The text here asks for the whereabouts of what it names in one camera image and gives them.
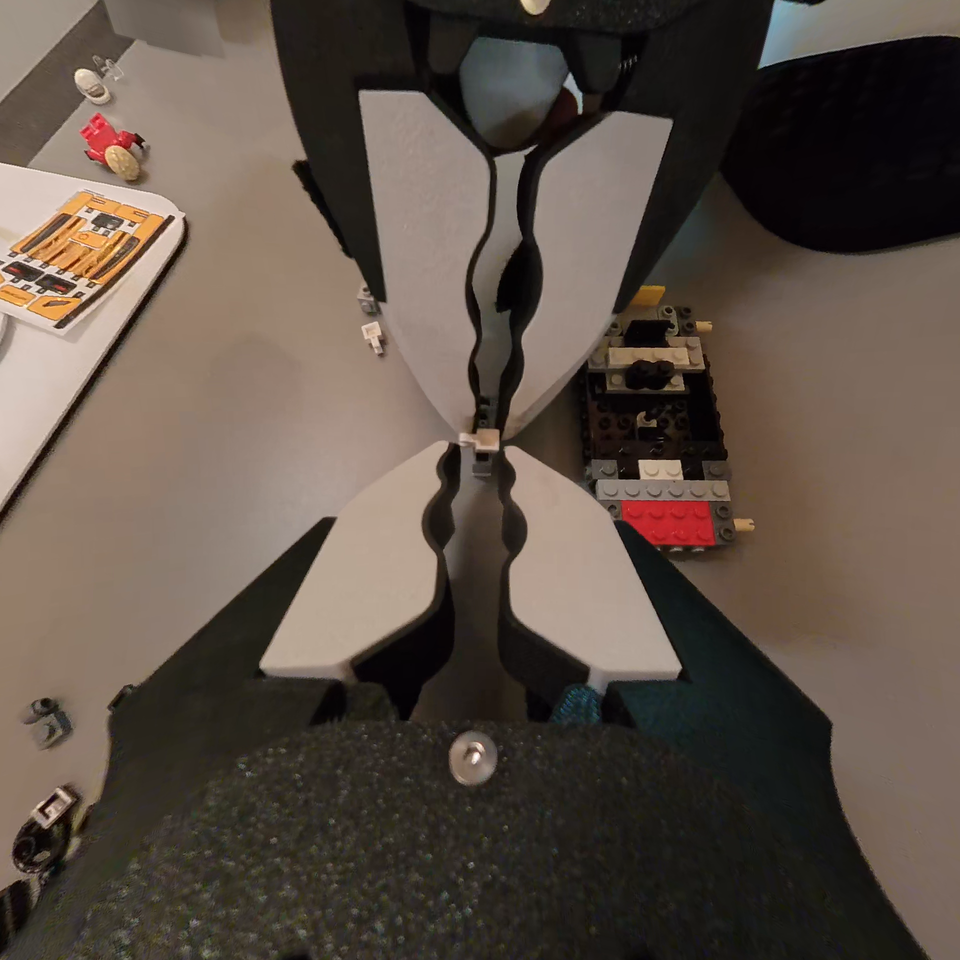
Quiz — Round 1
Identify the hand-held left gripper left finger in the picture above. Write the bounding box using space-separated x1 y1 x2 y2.
258 441 459 682

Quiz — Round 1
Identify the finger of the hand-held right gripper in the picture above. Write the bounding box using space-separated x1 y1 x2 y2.
498 111 676 444
358 88 500 436

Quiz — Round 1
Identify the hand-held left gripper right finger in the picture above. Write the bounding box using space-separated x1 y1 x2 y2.
496 446 684 689

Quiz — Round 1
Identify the dark grey holed brick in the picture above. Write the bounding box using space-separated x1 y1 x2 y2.
468 396 500 481

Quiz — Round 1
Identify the grey desk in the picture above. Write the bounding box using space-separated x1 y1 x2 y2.
0 33 960 960

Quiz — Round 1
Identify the person's right hand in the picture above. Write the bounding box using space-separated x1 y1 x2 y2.
546 81 586 142

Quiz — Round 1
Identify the toy brick car base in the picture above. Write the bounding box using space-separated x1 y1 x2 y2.
577 283 757 562

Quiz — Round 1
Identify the red brick piece with wheel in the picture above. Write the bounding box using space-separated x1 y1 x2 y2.
78 112 151 183

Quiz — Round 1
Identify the orange sticker sheet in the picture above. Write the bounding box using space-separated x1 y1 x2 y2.
0 189 186 336

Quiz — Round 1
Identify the small grey connector brick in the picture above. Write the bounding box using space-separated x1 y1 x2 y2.
21 697 76 751

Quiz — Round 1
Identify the white tray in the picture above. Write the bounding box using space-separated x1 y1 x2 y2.
0 161 189 515

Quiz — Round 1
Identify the black and white brick piece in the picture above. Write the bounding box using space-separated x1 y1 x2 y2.
11 783 85 877

